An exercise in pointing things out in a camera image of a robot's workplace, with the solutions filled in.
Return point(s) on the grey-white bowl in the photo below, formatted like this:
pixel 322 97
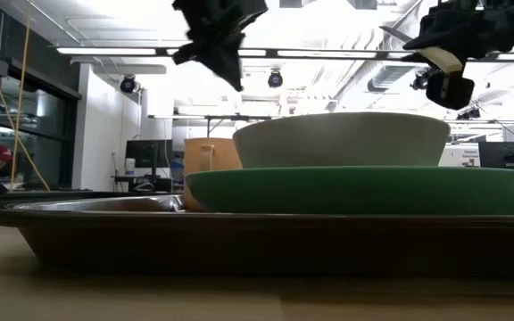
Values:
pixel 342 140

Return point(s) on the white plastic tub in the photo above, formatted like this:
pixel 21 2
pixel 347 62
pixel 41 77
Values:
pixel 129 166

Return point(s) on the long ceiling light rail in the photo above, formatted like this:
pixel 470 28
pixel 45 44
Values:
pixel 105 51

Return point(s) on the black ceiling spotlight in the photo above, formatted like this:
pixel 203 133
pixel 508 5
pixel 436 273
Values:
pixel 275 79
pixel 419 80
pixel 127 84

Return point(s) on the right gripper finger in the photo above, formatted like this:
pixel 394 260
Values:
pixel 417 58
pixel 420 43

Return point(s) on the brown serving tray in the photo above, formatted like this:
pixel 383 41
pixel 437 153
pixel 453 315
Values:
pixel 257 245

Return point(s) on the green plastic plate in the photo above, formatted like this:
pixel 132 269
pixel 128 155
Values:
pixel 359 191

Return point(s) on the beige ceramic mug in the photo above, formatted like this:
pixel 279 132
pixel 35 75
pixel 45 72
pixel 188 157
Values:
pixel 212 153

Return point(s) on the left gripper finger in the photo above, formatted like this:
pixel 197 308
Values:
pixel 221 64
pixel 237 67

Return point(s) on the silver ventilation duct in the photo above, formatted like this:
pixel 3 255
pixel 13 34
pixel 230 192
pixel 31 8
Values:
pixel 384 76

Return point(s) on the black computer monitor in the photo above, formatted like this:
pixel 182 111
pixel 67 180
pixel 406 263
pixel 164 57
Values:
pixel 507 155

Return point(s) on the black aluminium rig frame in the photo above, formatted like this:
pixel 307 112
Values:
pixel 60 194

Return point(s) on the white wall sign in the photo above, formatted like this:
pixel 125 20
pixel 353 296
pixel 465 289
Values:
pixel 470 154

